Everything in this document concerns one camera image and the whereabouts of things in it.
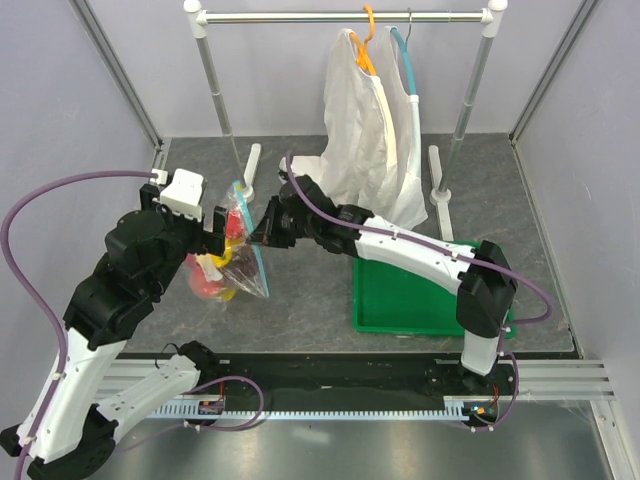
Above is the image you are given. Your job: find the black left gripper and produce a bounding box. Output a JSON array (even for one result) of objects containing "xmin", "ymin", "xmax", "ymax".
[{"xmin": 143, "ymin": 183, "xmax": 230, "ymax": 294}]

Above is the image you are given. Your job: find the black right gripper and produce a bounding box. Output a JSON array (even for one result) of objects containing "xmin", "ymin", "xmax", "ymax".
[{"xmin": 248, "ymin": 196, "xmax": 318, "ymax": 250}]

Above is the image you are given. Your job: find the orange fruit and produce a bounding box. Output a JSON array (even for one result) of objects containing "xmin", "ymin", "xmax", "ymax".
[{"xmin": 209, "ymin": 239, "xmax": 233, "ymax": 270}]

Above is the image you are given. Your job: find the peach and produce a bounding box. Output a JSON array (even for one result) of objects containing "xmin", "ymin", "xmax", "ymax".
[{"xmin": 188, "ymin": 266, "xmax": 225, "ymax": 299}]

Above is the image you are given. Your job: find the red strawberry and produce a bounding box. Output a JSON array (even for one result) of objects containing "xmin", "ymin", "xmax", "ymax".
[{"xmin": 225, "ymin": 209, "xmax": 247, "ymax": 245}]

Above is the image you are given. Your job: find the purple grape bunch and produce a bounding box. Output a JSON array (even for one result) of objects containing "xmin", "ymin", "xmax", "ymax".
[{"xmin": 223, "ymin": 246, "xmax": 264, "ymax": 296}]

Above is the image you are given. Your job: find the clear zip top bag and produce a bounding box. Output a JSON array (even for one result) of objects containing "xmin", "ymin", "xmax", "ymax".
[{"xmin": 185, "ymin": 182, "xmax": 270, "ymax": 302}]

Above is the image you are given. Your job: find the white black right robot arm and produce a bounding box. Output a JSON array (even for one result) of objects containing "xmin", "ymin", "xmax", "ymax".
[{"xmin": 249, "ymin": 176, "xmax": 518, "ymax": 394}]

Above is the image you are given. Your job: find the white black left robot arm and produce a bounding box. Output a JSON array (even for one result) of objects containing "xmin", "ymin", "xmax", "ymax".
[{"xmin": 1, "ymin": 183, "xmax": 227, "ymax": 479}]

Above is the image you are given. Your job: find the white garment on orange hanger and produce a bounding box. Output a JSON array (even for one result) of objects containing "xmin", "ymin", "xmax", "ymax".
[{"xmin": 291, "ymin": 29, "xmax": 386, "ymax": 215}]

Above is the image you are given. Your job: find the white garment on teal hanger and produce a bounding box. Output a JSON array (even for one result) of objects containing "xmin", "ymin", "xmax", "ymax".
[{"xmin": 365, "ymin": 26, "xmax": 428, "ymax": 229}]

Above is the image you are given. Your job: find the green plastic tray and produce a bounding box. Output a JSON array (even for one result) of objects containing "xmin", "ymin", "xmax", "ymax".
[{"xmin": 353, "ymin": 234, "xmax": 518, "ymax": 339}]

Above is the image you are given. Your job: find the silver clothes rack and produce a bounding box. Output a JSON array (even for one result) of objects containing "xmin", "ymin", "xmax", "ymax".
[{"xmin": 183, "ymin": 1, "xmax": 508, "ymax": 241}]

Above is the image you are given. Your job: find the orange hanger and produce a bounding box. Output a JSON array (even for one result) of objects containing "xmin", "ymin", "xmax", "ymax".
[{"xmin": 350, "ymin": 4, "xmax": 377, "ymax": 76}]

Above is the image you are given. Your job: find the teal hanger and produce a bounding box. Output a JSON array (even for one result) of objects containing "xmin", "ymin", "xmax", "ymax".
[{"xmin": 390, "ymin": 10, "xmax": 418, "ymax": 96}]

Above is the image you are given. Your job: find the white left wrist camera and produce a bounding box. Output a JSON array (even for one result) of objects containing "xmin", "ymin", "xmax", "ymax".
[{"xmin": 150, "ymin": 168, "xmax": 206, "ymax": 221}]

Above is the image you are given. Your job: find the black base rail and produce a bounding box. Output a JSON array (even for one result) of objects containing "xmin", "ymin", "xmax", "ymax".
[{"xmin": 114, "ymin": 349, "xmax": 521, "ymax": 432}]

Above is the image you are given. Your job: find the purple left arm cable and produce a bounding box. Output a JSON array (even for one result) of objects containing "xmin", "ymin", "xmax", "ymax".
[{"xmin": 0, "ymin": 169, "xmax": 266, "ymax": 480}]

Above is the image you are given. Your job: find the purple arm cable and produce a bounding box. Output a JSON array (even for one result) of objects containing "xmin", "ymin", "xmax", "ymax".
[
  {"xmin": 284, "ymin": 152, "xmax": 554, "ymax": 434},
  {"xmin": 0, "ymin": 169, "xmax": 266, "ymax": 480}
]

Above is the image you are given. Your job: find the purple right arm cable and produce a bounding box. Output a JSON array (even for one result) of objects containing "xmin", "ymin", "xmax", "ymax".
[{"xmin": 284, "ymin": 152, "xmax": 554, "ymax": 434}]

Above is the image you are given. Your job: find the light blue cable duct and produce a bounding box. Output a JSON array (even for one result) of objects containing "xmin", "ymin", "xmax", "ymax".
[{"xmin": 149, "ymin": 396, "xmax": 469, "ymax": 422}]

